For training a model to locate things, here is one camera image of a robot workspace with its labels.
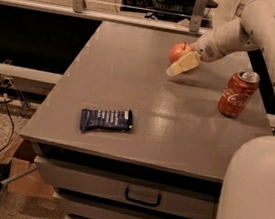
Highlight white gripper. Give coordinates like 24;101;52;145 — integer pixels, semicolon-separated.
166;31;225;77

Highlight red apple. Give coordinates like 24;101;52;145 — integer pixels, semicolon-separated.
169;42;192;64

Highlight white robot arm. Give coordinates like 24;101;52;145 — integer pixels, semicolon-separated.
191;0;275;219

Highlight blue rxbar wrapper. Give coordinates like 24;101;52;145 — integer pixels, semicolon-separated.
79;109;134;132

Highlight red coca-cola can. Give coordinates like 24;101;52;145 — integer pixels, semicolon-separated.
217;70;260;118

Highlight clear plastic water bottle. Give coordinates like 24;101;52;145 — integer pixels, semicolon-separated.
233;0;249;18

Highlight dark office chair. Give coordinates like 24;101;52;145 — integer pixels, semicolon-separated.
118;0;220;29

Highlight grey drawer cabinet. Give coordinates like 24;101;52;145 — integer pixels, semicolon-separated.
22;23;271;219

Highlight brown cardboard box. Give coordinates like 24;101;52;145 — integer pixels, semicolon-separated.
3;136;54;199

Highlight metal railing frame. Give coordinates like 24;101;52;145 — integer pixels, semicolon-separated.
0;0;275;51

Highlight black drawer handle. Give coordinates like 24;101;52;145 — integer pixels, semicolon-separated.
124;188;161;208

